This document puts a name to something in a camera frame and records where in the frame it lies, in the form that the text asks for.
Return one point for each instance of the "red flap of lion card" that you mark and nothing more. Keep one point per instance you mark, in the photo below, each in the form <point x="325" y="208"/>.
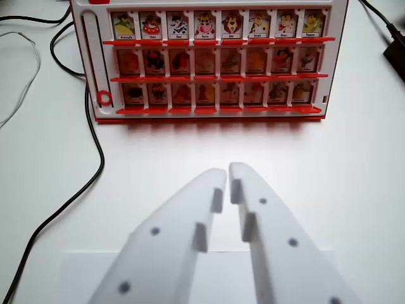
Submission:
<point x="234" y="41"/>

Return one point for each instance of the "black box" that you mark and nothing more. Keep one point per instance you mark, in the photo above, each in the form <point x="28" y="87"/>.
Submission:
<point x="397" y="50"/>

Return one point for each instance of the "red and white game board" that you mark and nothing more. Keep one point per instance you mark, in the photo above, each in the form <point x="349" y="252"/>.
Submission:
<point x="95" y="47"/>

